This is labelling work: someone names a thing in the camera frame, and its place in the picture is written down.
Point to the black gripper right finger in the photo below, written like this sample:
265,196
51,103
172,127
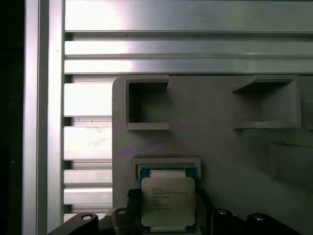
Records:
207,220

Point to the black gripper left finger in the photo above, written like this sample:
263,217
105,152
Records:
132,215

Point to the silver topped CPU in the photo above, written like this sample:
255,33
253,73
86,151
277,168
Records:
168,200

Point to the grey parts rack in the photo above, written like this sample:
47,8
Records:
220,151

